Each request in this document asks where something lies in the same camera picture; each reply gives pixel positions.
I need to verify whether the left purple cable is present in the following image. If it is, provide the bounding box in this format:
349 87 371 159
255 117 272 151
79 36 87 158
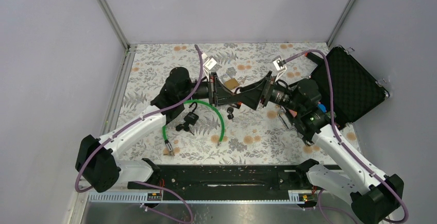
75 44 205 194

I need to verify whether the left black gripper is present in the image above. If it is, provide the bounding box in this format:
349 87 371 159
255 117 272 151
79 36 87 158
179 73 239 107

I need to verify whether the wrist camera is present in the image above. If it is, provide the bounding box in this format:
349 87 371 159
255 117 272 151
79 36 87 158
201 53 217 81
272 56 287 81

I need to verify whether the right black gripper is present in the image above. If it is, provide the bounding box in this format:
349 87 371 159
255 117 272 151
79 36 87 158
234 71 304 113

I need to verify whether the black orange marker pen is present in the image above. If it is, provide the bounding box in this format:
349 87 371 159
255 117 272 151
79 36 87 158
305 52 324 64

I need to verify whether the green cable lock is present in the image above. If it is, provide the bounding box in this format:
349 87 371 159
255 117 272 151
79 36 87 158
162 100 226 157

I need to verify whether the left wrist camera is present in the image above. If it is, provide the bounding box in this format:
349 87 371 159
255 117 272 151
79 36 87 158
201 53 217 81

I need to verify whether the brass padlock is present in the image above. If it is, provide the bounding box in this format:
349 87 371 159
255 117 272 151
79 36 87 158
224 78 242 91

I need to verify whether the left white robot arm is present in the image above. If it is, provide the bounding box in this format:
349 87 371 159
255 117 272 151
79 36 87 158
75 67 220 193

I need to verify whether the black poker chip case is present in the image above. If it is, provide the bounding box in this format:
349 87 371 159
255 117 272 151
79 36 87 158
278 45 390 147

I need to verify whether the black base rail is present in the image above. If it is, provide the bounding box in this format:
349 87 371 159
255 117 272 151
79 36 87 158
147 165 313 201

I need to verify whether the black padlock with keys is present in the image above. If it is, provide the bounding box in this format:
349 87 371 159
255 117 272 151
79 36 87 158
175 102 199 135

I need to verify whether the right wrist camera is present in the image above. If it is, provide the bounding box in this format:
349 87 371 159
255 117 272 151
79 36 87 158
272 56 287 81

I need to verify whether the orange black padlock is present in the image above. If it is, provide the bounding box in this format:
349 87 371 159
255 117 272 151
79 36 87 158
226 102 242 120

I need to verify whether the purple cable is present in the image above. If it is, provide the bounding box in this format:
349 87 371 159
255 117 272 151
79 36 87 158
283 49 410 224
75 44 205 194

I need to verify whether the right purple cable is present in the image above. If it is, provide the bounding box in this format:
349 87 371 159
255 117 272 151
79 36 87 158
283 49 410 224

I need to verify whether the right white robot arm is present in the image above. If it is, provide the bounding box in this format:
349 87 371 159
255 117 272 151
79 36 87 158
232 76 409 223

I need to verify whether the floral table mat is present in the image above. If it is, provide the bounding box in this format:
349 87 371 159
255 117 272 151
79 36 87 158
114 42 359 166

